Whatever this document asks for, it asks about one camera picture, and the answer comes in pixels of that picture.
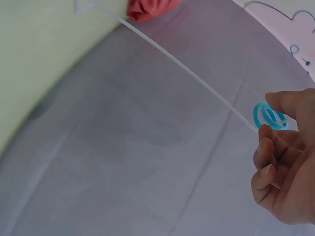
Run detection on person's right hand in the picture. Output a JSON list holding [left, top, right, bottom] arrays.
[[251, 88, 315, 229]]

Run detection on blue plastic ring clip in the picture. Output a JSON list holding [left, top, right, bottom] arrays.
[[252, 103, 288, 131]]

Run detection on clear thin plastic tube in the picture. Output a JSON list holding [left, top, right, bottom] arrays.
[[98, 4, 260, 133]]

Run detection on red cloth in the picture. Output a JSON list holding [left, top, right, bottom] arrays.
[[126, 0, 183, 24]]

